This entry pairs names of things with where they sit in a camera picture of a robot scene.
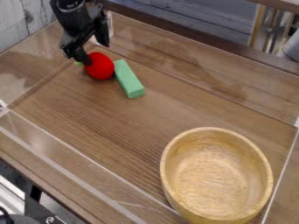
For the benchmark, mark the gold metal chair frame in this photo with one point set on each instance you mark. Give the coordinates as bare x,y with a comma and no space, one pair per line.
269,18

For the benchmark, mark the green rectangular block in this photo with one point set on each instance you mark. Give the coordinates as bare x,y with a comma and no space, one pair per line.
127,80

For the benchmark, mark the round wooden bowl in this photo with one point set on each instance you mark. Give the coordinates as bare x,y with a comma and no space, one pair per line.
217,176

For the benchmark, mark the red toy strawberry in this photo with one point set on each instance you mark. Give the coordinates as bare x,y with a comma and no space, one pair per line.
102,68

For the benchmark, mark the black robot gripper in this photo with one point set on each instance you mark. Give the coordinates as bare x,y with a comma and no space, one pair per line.
81,24

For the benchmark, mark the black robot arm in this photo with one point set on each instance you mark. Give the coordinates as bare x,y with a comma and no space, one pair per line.
73,5

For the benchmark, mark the clear acrylic tray enclosure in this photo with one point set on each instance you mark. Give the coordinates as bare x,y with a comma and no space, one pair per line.
89,144

